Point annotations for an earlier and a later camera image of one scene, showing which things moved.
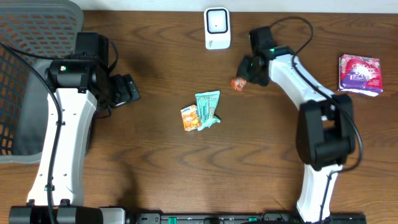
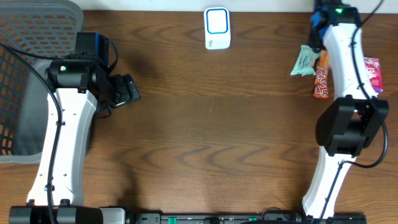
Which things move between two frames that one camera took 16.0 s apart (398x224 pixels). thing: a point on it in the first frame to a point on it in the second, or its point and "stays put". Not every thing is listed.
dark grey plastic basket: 48,28 stays put
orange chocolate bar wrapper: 237,84 to 321,91
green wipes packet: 206,106 to 306,63
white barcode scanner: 217,28 stays put
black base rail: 247,218 stays put
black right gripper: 245,70 to 315,40
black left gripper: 125,89 stays put
